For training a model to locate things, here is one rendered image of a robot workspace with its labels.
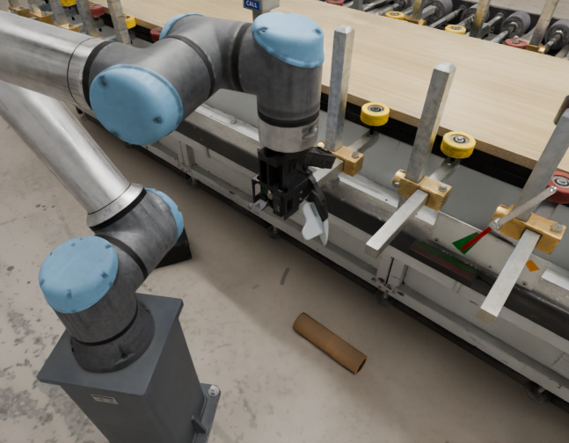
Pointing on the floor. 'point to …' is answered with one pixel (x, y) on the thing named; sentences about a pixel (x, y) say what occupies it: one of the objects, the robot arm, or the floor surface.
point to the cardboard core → (330, 343)
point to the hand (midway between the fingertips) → (294, 225)
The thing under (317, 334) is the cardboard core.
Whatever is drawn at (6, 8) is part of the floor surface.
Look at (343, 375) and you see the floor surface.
